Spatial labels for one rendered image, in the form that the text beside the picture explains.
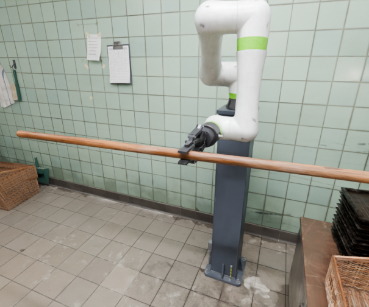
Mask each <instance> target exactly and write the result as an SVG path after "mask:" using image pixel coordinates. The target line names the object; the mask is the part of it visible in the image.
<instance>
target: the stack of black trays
mask: <svg viewBox="0 0 369 307"><path fill-rule="evenodd" d="M341 190H342V191H339V193H340V194H341V195H340V198H341V199H339V201H340V203H336V204H337V206H338V207H336V209H337V211H335V212H336V213H337V214H334V217H335V218H332V220H333V222H332V223H333V225H334V226H332V225H331V228H332V229H331V231H332V234H333V237H334V239H335V242H336V244H337V247H338V249H339V252H340V255H341V256H343V255H344V256H359V257H361V256H362V257H369V190H364V189H354V188H346V187H341Z"/></svg>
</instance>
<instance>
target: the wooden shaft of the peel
mask: <svg viewBox="0 0 369 307"><path fill-rule="evenodd" d="M16 135H17V136H18V137H20V138H29V139H38V140H43V141H52V142H57V143H66V144H75V145H80V146H89V147H98V148H103V149H112V150H120V151H126V152H135V153H140V154H148V155H157V156H162V157H171V158H180V159H185V160H194V161H203V162H208V163H216V164H225V165H231V166H240V167H244V168H253V169H262V170H268V171H276V172H285V173H290V174H299V175H308V176H313V177H321V178H330V179H336V180H344V181H349V182H358V183H367V184H369V172H367V171H357V170H351V169H341V168H332V167H326V166H316V165H310V164H300V163H290V162H284V161H274V160H264V159H259V158H249V157H239V156H233V155H223V154H217V153H207V152H197V151H192V150H191V151H190V152H189V153H187V154H183V153H178V152H177V151H178V149H172V148H166V147H156V146H146V145H141V144H131V143H121V142H114V141H105V140H99V139H89V138H79V137H73V136H63V135H53V134H48V133H38V132H28V131H22V130H19V131H17V133H16Z"/></svg>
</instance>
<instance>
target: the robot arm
mask: <svg viewBox="0 0 369 307"><path fill-rule="evenodd" d="M270 23H271V9H270V6H269V5H268V4H267V2H265V1H264V0H242V1H214V0H209V1H206V2H203V3H202V4H201V5H200V6H199V7H198V9H197V10H196V13H195V26H196V30H197V33H198V38H199V44H200V50H201V67H200V72H199V77H200V79H201V81H202V83H203V84H205V85H207V86H226V87H228V88H229V91H228V93H229V100H228V103H227V105H226V109H228V110H235V116H234V117H227V116H219V115H213V116H210V117H208V118H207V119H206V121H205V122H204V124H202V125H199V124H197V125H196V127H195V128H194V129H193V130H192V131H191V132H190V133H189V134H188V136H187V138H188V140H185V144H184V146H183V147H181V148H180V149H179V150H178V151H177V152H178V153H180V154H187V153H189V152H190V151H191V150H192V151H197V152H203V150H204V149H205V148H208V147H211V146H213V145H214V144H215V143H216V142H217V141H218V140H232V141H239V142H243V143H247V142H250V141H252V140H254V139H255V138H256V136H257V134H258V132H259V96H260V85H261V80H262V73H263V67H264V64H265V59H266V56H267V45H268V37H269V32H270ZM227 34H237V52H236V57H237V61H236V62H222V61H221V47H222V41H223V35H227ZM192 144H193V145H192Z"/></svg>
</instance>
